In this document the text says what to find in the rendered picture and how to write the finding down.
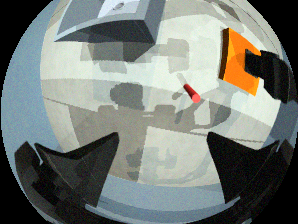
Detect red peg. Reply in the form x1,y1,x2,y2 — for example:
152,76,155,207
184,84,201,103

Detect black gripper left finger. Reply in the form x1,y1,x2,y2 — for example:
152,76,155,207
35,132,120,208

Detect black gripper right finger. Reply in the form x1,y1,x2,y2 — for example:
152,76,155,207
206,131,281,204

